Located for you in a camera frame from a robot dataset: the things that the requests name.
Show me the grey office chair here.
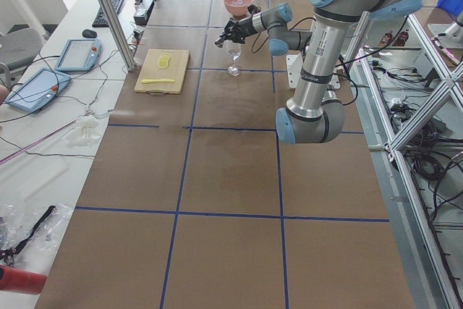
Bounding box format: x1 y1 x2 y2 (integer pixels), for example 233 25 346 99
1 27 43 88

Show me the clear plastic bag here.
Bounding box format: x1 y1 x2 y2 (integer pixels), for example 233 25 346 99
1 198 74 255

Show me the aluminium truss frame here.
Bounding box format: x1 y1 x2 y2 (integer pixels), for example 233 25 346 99
346 7 462 308

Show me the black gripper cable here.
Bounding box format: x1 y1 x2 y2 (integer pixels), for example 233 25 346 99
252 16 409 107

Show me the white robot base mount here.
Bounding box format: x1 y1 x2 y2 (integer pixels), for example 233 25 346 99
285 54 341 90

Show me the clear wine glass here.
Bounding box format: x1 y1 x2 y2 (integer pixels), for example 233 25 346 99
226 41 242 77

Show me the clear ice cubes pile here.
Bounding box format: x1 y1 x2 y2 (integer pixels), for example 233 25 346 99
231 0 246 7

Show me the black strap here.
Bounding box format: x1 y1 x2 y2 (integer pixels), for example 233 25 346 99
0 205 57 259

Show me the black keyboard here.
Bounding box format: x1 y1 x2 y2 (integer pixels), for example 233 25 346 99
91 0 127 29

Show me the near blue teach pendant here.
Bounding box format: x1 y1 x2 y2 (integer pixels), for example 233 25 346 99
4 68 71 113

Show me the bamboo cutting board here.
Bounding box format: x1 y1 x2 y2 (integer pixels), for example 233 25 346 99
134 49 190 94

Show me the red cylinder object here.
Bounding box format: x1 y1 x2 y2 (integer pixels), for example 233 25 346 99
0 266 47 295

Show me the yellow plastic knife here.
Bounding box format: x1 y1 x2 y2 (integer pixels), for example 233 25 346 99
141 78 176 84

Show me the far blue teach pendant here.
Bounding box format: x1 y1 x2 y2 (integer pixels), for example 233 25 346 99
55 38 101 74

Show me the blue teach pendant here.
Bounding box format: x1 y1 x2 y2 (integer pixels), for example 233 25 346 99
55 38 101 74
4 68 71 113

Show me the pink plastic bowl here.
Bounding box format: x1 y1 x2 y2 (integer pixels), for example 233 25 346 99
224 0 254 17

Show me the aluminium frame post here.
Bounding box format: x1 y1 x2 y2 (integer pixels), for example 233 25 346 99
98 0 136 72

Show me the lemon slice rightmost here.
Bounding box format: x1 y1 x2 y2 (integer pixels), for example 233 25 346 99
158 61 169 69

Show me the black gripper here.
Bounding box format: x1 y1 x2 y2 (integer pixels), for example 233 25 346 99
214 17 253 44

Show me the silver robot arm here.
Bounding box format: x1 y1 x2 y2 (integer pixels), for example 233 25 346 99
444 12 463 43
215 0 424 144

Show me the black computer mouse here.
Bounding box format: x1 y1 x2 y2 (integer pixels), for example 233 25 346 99
82 29 98 38

